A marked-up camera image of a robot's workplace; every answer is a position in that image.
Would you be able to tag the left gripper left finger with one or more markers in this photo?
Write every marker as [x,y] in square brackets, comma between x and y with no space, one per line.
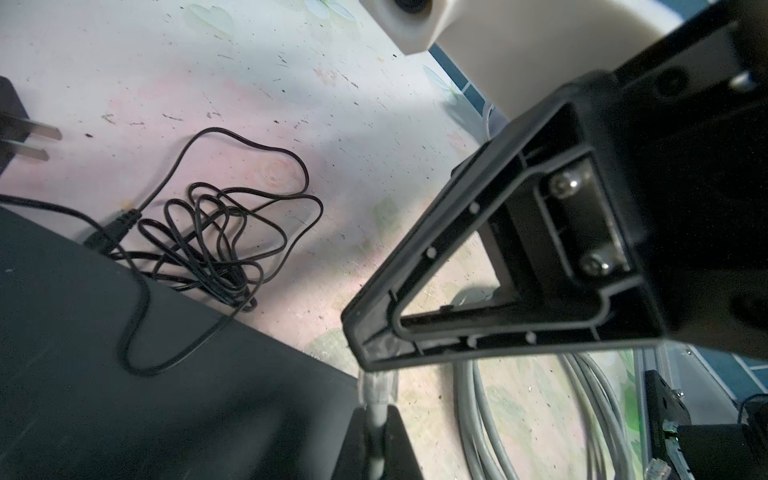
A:
[352,460]

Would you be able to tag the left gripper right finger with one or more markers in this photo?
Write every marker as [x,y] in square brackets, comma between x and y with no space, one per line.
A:
[400,462]

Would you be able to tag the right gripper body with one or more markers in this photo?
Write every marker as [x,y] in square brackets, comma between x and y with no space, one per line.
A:
[692,113]

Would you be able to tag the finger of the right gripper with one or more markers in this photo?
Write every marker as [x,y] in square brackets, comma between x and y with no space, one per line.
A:
[554,202]

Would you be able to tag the black network switch box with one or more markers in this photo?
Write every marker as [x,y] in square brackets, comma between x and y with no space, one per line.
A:
[87,391]

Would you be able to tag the black power adapter with cord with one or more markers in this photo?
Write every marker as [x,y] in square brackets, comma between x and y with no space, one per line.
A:
[215,240]

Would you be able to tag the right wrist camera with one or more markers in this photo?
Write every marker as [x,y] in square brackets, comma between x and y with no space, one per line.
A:
[517,52]

